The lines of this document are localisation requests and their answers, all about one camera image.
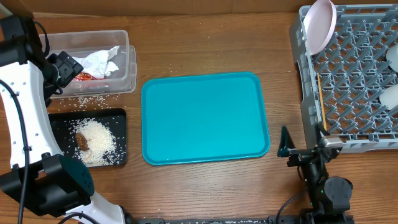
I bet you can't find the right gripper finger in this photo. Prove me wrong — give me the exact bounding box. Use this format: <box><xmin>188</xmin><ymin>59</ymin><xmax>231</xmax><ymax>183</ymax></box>
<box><xmin>277</xmin><ymin>126</ymin><xmax>295</xmax><ymax>157</ymax></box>
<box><xmin>315</xmin><ymin>123</ymin><xmax>330</xmax><ymax>137</ymax></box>

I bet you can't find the red sauce packet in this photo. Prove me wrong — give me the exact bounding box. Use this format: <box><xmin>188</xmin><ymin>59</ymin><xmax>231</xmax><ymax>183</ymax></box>
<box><xmin>73</xmin><ymin>72</ymin><xmax>98</xmax><ymax>82</ymax></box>

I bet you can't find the white napkin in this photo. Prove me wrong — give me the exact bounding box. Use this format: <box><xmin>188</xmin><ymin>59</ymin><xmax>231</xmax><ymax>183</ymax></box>
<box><xmin>73</xmin><ymin>46</ymin><xmax>119</xmax><ymax>80</ymax></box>

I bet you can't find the wooden chopstick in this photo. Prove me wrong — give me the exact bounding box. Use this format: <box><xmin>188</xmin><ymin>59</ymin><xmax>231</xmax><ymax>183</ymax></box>
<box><xmin>317</xmin><ymin>73</ymin><xmax>327</xmax><ymax>130</ymax></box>

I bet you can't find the brown food scrap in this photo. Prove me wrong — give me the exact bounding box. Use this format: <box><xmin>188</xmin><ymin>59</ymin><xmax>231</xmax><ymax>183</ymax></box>
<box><xmin>75</xmin><ymin>133</ymin><xmax>89</xmax><ymax>151</ymax></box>

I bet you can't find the white cup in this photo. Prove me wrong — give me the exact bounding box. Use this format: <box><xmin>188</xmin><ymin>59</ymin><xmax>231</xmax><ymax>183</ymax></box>
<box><xmin>379</xmin><ymin>85</ymin><xmax>398</xmax><ymax>110</ymax></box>

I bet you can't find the pile of rice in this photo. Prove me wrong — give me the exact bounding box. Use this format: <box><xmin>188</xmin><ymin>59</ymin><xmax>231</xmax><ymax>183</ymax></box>
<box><xmin>68</xmin><ymin>118</ymin><xmax>126</xmax><ymax>167</ymax></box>

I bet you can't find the grey saucer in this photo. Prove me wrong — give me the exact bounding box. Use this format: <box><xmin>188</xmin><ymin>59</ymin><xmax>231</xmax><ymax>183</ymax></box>
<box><xmin>386</xmin><ymin>45</ymin><xmax>398</xmax><ymax>72</ymax></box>

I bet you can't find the large white plate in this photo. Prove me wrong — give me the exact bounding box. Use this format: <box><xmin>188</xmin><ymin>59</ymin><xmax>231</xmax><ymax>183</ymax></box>
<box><xmin>303</xmin><ymin>0</ymin><xmax>337</xmax><ymax>55</ymax></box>

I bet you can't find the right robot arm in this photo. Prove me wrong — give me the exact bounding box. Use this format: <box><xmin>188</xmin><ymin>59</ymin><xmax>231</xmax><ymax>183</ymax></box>
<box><xmin>275</xmin><ymin>123</ymin><xmax>354</xmax><ymax>223</ymax></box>

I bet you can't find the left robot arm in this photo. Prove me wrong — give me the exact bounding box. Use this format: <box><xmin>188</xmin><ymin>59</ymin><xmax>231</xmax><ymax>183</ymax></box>
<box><xmin>1</xmin><ymin>14</ymin><xmax>133</xmax><ymax>223</ymax></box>

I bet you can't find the grey dishwasher rack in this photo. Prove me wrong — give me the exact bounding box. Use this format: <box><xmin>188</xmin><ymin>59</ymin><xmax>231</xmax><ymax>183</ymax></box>
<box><xmin>290</xmin><ymin>4</ymin><xmax>397</xmax><ymax>153</ymax></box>

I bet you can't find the black rectangular tray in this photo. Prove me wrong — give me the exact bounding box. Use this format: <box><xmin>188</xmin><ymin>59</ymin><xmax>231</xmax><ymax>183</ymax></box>
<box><xmin>50</xmin><ymin>108</ymin><xmax>127</xmax><ymax>164</ymax></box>

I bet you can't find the clear plastic bin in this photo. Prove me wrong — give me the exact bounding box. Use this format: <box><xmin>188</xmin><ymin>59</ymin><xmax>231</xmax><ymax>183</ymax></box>
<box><xmin>47</xmin><ymin>30</ymin><xmax>137</xmax><ymax>98</ymax></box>

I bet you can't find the teal serving tray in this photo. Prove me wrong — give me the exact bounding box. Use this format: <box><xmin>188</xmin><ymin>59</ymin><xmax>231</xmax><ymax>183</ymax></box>
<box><xmin>141</xmin><ymin>72</ymin><xmax>271</xmax><ymax>166</ymax></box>

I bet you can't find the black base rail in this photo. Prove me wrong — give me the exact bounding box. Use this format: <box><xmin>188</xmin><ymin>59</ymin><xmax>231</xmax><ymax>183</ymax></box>
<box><xmin>133</xmin><ymin>215</ymin><xmax>355</xmax><ymax>224</ymax></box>

